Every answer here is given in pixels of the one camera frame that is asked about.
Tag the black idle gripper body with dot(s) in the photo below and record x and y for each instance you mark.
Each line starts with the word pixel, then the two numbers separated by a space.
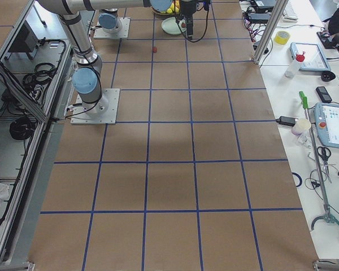
pixel 187 8

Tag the light green plate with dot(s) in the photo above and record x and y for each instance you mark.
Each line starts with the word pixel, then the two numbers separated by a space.
pixel 170 26

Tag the yellow banana bunch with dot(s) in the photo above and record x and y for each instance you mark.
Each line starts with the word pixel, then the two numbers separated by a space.
pixel 174 8

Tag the yellow tape roll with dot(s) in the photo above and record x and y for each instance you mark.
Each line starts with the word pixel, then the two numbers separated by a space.
pixel 282 37

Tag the red capped squeeze bottle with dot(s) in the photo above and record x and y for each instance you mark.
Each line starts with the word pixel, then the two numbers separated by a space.
pixel 295 65

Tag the far blue teach pendant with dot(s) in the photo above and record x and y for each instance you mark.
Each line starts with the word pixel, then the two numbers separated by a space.
pixel 315 59

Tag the blue teach pendant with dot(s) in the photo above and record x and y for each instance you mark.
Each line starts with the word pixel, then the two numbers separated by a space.
pixel 327 123
pixel 315 59

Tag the black power adapter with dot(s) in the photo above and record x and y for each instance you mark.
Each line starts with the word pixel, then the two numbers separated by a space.
pixel 286 121

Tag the black remote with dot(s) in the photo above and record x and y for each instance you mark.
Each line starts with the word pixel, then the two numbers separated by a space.
pixel 323 94

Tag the white paper cup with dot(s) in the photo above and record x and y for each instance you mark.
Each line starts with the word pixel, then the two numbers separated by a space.
pixel 301 126

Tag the near blue teach pendant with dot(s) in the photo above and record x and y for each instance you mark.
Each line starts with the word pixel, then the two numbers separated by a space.
pixel 327 123

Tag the aluminium frame post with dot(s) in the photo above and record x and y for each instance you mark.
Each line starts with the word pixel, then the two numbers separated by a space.
pixel 270 27

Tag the black handled scissors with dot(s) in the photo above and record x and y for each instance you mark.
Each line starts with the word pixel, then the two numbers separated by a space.
pixel 325 153

